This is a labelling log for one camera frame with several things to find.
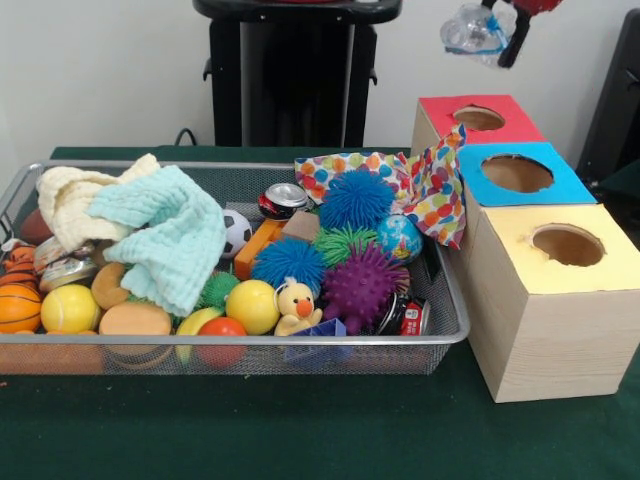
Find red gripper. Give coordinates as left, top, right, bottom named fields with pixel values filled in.
left=479, top=0, right=566, bottom=70

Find clear bottle with blue label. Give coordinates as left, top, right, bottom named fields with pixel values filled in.
left=439, top=3, right=519, bottom=67

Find large polka dot cloth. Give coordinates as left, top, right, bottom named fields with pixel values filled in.
left=293, top=124, right=469, bottom=250

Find large blue fuzzy spiky ball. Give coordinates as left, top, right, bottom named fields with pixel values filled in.
left=318, top=168, right=396, bottom=231

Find mint green muslin cloth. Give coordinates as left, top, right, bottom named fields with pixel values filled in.
left=87, top=164, right=227, bottom=316

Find cream yellow cloth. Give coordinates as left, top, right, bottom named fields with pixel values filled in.
left=35, top=152, right=161, bottom=251

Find wooden box with three holes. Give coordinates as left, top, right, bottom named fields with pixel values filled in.
left=412, top=93, right=640, bottom=404

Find shallow clear mesh bin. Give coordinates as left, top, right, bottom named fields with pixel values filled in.
left=0, top=158, right=470, bottom=377

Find black chair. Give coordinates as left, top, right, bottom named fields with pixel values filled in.
left=572, top=7, right=640, bottom=184

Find dark green side table cloth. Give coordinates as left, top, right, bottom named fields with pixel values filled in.
left=597, top=159, right=640, bottom=199

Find green spiky ball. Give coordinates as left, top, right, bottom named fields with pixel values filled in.
left=313, top=225, right=379, bottom=266

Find purple spiky toy with eyes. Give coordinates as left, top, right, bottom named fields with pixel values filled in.
left=322, top=244, right=412, bottom=335

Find black white soccer ball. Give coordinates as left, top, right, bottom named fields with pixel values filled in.
left=222, top=208, right=254, bottom=260

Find yellow plush duck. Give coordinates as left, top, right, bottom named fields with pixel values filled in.
left=273, top=282, right=324, bottom=337

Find yellow ball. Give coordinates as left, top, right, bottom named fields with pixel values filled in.
left=40, top=283, right=101, bottom=333

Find orange toy basketball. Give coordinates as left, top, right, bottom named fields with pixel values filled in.
left=0, top=283, right=42, bottom=335

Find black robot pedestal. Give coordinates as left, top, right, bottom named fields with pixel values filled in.
left=192, top=0, right=404, bottom=148

